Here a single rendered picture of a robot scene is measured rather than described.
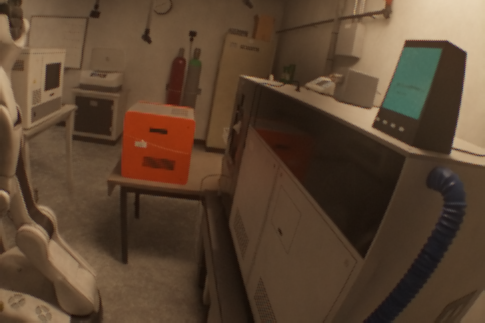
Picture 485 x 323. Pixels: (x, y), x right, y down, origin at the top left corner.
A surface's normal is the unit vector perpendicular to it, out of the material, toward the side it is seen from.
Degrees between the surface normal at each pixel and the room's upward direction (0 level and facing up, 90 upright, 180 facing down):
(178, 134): 90
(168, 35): 90
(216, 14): 90
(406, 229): 90
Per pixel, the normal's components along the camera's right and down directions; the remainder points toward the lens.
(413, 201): 0.18, 0.30
